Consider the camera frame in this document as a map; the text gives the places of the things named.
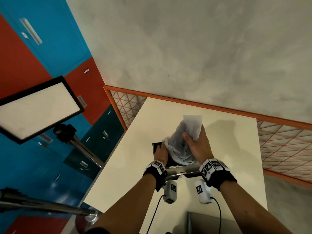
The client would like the clear plastic bag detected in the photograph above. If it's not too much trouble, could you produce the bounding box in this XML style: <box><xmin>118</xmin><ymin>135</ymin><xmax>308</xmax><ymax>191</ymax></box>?
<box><xmin>163</xmin><ymin>115</ymin><xmax>203</xmax><ymax>166</ymax></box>

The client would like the silver metal stand pole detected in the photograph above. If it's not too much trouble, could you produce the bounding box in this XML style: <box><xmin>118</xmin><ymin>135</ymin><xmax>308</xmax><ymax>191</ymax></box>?
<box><xmin>0</xmin><ymin>187</ymin><xmax>103</xmax><ymax>223</ymax></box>

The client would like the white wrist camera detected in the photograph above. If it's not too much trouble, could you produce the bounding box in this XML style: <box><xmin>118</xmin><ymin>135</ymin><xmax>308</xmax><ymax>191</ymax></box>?
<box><xmin>163</xmin><ymin>179</ymin><xmax>178</xmax><ymax>204</ymax></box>
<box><xmin>194</xmin><ymin>179</ymin><xmax>212</xmax><ymax>205</ymax></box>

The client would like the black-framed light panel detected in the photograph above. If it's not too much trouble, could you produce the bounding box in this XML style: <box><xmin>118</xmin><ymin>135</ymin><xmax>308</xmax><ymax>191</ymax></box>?
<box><xmin>0</xmin><ymin>76</ymin><xmax>85</xmax><ymax>145</ymax></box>

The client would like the person's left forearm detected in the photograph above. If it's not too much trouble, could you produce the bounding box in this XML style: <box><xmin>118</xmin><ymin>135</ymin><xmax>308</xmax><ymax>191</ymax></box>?
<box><xmin>91</xmin><ymin>173</ymin><xmax>157</xmax><ymax>234</ymax></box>

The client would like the orange mesh fence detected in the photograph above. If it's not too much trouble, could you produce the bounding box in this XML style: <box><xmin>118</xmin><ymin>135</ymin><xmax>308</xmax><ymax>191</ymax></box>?
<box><xmin>103</xmin><ymin>85</ymin><xmax>312</xmax><ymax>188</ymax></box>

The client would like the person's right forearm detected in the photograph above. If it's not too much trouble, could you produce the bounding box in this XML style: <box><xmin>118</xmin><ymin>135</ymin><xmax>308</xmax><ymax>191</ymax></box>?
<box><xmin>218</xmin><ymin>180</ymin><xmax>293</xmax><ymax>234</ymax></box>

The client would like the person's right hand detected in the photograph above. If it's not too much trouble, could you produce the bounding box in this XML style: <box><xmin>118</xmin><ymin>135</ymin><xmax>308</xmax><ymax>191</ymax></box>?
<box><xmin>182</xmin><ymin>124</ymin><xmax>215</xmax><ymax>165</ymax></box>

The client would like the blue red green locker cabinet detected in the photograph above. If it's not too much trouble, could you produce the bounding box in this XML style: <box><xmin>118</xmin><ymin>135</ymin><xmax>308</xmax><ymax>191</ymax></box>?
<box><xmin>0</xmin><ymin>0</ymin><xmax>125</xmax><ymax>234</ymax></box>

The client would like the black camera cable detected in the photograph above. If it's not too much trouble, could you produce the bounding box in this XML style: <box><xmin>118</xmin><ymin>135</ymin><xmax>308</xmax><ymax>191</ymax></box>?
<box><xmin>146</xmin><ymin>194</ymin><xmax>165</xmax><ymax>234</ymax></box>
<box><xmin>210</xmin><ymin>197</ymin><xmax>222</xmax><ymax>234</ymax></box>

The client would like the person's left hand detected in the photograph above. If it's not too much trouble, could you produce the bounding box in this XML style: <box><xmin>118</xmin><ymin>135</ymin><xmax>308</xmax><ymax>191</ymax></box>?
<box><xmin>153</xmin><ymin>141</ymin><xmax>169</xmax><ymax>166</ymax></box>

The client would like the black wrist strap with markers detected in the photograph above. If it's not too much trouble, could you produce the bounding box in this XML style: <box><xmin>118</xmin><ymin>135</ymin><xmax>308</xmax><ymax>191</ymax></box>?
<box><xmin>143</xmin><ymin>160</ymin><xmax>168</xmax><ymax>192</ymax></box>
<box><xmin>199</xmin><ymin>158</ymin><xmax>237</xmax><ymax>192</ymax></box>

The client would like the light panel tripod stand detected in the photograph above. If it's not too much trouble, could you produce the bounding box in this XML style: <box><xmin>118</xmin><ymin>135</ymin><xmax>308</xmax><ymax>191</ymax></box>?
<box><xmin>53</xmin><ymin>123</ymin><xmax>106</xmax><ymax>169</ymax></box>

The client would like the grey box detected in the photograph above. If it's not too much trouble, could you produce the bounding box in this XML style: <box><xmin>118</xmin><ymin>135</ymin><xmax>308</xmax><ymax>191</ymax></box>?
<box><xmin>187</xmin><ymin>211</ymin><xmax>236</xmax><ymax>234</ymax></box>

